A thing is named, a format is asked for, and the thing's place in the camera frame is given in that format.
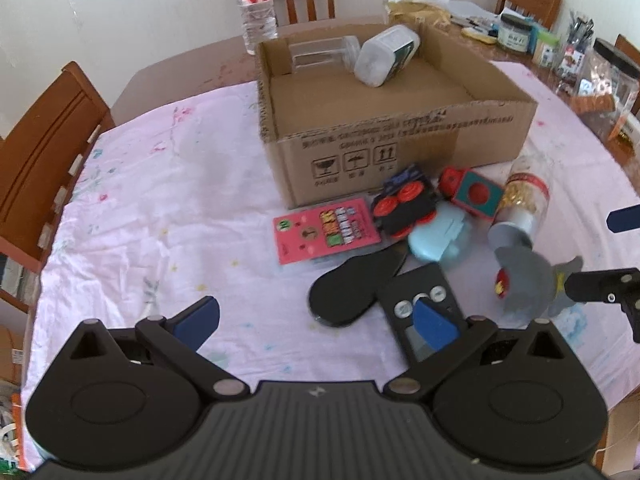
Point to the glass jar black lid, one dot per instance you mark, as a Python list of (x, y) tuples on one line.
[(515, 35)]

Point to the clear water bottle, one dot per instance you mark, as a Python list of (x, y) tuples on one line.
[(255, 10)]

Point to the black oval case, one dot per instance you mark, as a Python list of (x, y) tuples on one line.
[(345, 285)]

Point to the light blue case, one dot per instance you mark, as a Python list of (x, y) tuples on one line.
[(437, 237)]

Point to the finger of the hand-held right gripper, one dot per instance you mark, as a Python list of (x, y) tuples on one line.
[(600, 286), (624, 220)]

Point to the white plastic jar green label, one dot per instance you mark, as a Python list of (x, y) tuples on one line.
[(380, 60)]

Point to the pink card pack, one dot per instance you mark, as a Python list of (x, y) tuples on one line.
[(310, 232)]

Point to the yellowish snack packet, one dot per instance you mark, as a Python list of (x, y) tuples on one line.
[(415, 12)]

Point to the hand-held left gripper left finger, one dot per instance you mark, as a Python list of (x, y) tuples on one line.
[(197, 319)]

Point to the gold-filled jar silver lid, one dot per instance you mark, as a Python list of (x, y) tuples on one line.
[(522, 200)]

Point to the green small box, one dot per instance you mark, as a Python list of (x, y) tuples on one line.
[(546, 50)]

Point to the clear plastic container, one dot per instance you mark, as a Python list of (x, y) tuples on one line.
[(325, 52)]

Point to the black toy train red wheels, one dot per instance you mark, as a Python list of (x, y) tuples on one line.
[(405, 205)]

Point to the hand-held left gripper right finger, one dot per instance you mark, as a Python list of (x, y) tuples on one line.
[(436, 325)]

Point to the yellow small object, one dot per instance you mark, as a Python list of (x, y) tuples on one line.
[(479, 35)]

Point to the black remote control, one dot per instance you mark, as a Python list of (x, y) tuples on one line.
[(425, 280)]

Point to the grey plush toy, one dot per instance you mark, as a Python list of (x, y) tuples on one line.
[(530, 280)]

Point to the brown cardboard box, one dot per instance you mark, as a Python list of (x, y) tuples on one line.
[(400, 135)]

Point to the large clear jar black lid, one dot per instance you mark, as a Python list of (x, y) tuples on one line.
[(610, 75)]

